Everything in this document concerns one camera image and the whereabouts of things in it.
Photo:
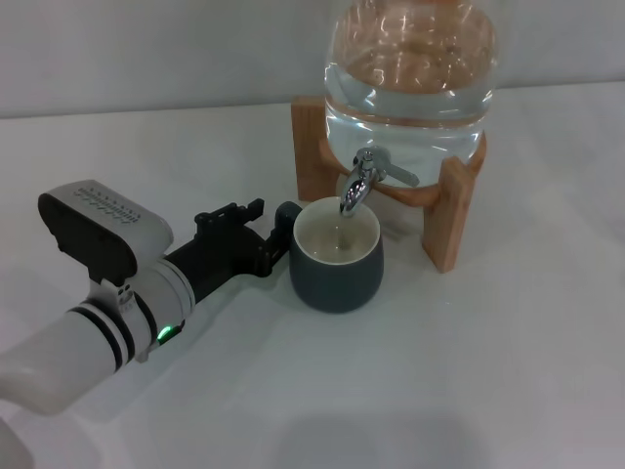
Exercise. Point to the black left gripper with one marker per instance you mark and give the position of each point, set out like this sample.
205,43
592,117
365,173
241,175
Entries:
220,259

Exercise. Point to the dark grey ceramic cup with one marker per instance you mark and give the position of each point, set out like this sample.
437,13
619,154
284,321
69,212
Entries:
337,283

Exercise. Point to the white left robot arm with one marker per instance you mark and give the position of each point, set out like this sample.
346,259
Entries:
88,342

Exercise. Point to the chrome faucet tap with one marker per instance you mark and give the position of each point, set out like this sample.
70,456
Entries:
359,188

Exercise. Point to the clear glass water jar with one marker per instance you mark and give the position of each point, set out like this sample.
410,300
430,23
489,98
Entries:
410,122

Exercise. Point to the wooden jar stand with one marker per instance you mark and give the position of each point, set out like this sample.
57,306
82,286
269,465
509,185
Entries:
451,220

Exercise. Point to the white black wrist camera box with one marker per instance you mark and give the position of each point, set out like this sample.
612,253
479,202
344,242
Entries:
97,229

